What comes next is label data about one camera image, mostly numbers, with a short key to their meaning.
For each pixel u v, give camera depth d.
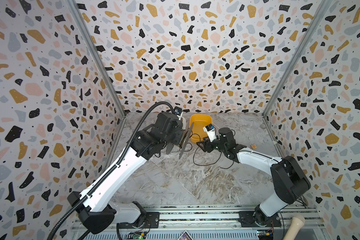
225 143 0.70
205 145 0.79
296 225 0.70
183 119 0.78
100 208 0.39
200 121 1.14
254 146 1.03
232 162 0.68
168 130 0.48
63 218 0.34
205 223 0.73
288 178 0.47
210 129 0.78
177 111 0.57
